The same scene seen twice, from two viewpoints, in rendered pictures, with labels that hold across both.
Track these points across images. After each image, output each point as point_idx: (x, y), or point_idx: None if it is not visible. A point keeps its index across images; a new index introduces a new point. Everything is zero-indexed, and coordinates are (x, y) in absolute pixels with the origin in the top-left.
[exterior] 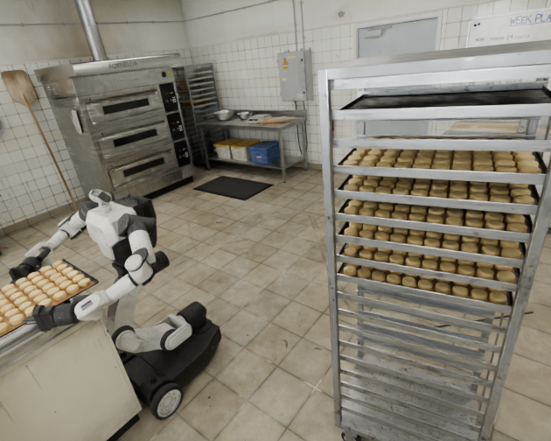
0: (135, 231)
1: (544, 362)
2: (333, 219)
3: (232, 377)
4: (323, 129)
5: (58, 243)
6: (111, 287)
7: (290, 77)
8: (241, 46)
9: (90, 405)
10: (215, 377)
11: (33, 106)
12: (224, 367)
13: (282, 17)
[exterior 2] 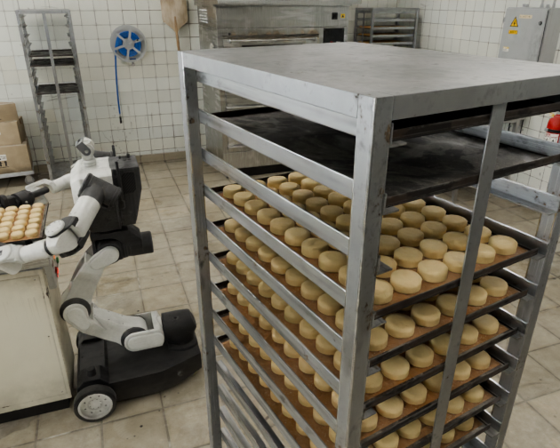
0: (84, 196)
1: None
2: (202, 258)
3: (179, 419)
4: (185, 131)
5: (61, 186)
6: (27, 245)
7: (516, 48)
8: None
9: (12, 363)
10: (164, 409)
11: (182, 31)
12: (180, 404)
13: None
